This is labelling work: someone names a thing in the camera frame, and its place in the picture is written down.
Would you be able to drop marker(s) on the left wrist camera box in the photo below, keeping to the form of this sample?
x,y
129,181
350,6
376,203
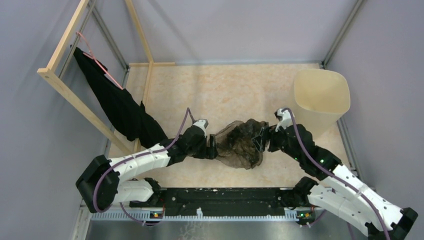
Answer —
x,y
202,124

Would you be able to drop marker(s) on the black hanging shirt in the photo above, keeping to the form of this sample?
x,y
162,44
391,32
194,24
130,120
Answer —
x,y
127,116

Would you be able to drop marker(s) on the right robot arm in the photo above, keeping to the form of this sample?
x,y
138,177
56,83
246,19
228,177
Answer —
x,y
332,186

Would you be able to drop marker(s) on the pink clothes hanger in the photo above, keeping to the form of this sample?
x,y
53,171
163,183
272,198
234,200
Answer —
x,y
99,63

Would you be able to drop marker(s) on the aluminium frame rail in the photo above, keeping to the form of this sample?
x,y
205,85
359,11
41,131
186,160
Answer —
x,y
153,216

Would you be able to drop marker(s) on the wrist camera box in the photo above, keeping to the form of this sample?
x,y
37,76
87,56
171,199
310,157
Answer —
x,y
284,119
202,124

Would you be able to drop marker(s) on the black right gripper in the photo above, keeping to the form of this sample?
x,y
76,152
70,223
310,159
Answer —
x,y
266,133

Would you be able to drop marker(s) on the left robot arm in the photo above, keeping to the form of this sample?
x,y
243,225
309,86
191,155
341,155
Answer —
x,y
109,181

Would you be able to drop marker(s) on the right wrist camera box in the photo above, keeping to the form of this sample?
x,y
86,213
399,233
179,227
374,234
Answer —
x,y
284,119

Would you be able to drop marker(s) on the beige plastic trash bin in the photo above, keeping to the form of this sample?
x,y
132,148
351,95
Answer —
x,y
318,98

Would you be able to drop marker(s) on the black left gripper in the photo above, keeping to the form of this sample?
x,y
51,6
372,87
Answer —
x,y
208,152

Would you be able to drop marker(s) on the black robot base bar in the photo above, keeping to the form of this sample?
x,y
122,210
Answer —
x,y
229,202

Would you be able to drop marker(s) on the wooden clothes rack frame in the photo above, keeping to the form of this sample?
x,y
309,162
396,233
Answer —
x,y
63,54

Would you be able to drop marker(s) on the dark translucent trash bag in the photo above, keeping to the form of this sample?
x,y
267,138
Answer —
x,y
235,147

